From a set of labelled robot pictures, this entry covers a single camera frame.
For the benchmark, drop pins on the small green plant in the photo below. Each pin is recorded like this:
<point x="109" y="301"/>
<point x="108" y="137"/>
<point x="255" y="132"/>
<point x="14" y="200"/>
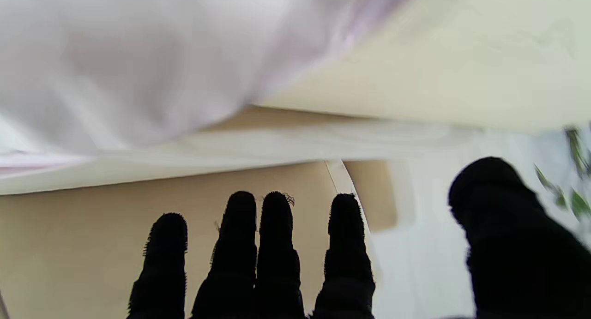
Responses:
<point x="572" y="180"/>

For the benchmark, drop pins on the pink backpack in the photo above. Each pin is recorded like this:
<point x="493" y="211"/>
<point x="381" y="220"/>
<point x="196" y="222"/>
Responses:
<point x="161" y="65"/>

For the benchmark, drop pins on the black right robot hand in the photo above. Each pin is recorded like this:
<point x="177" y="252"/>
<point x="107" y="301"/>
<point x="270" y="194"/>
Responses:
<point x="277" y="273"/>

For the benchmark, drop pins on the beige sofa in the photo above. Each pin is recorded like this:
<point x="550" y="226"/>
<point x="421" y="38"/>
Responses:
<point x="115" y="226"/>

